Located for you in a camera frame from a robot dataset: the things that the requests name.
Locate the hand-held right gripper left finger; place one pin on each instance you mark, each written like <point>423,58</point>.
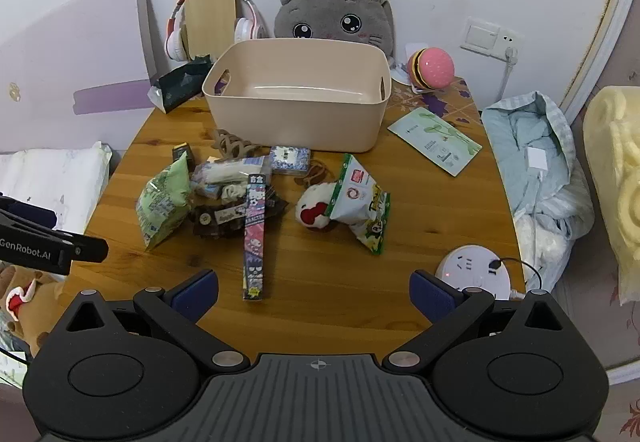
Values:
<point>196,296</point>

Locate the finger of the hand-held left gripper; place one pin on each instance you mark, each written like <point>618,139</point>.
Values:
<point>30,213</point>
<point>45,249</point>

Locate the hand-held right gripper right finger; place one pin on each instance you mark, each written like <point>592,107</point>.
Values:
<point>431,297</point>

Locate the brown bow hair clip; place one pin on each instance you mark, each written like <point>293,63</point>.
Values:
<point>215,219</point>

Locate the white scrunchie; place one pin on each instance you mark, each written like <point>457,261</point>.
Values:
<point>232,193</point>

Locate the white green snack packet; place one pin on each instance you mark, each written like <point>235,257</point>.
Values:
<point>357,202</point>

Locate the clear white packet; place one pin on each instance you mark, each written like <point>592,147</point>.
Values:
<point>225,170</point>

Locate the white plush with red heart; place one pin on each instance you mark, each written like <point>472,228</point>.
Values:
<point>312,212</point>

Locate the blue patterned card box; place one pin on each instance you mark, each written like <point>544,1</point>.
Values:
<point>290,160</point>

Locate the beige plastic storage bin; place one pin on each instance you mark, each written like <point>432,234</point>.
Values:
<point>300,117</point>

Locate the white pillow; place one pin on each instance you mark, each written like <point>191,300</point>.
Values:
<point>50,177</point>

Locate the white round power strip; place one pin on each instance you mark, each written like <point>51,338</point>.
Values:
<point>465,272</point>

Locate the brown plush bear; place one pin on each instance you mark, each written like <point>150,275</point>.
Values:
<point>35,302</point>

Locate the wooden desk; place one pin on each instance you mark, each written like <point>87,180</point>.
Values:
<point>320,267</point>

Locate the small dark box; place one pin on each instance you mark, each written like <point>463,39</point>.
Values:
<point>182,155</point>

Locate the brown hair claw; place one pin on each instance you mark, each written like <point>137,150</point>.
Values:
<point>230,142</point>

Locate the green face mask packet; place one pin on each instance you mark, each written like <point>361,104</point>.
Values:
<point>435,137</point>

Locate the light blue checked bedding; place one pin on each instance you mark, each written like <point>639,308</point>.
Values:
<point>530,132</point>

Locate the purple floral mat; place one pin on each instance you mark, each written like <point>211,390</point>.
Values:
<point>445,100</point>

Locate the dark green tissue packet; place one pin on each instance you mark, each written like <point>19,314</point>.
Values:
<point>180,82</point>

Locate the white red headphones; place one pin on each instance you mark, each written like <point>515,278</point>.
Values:
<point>175,42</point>

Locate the yellow fleece blanket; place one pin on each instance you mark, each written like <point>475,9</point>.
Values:
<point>612,162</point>

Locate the pink hamburger plush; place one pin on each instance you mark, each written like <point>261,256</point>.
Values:
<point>435,67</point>

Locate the wooden headphone stand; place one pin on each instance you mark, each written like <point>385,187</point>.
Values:
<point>210,17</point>

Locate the grey cat plush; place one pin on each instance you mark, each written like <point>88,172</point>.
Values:
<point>325,2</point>

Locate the white wall socket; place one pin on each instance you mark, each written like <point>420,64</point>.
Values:
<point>487,35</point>

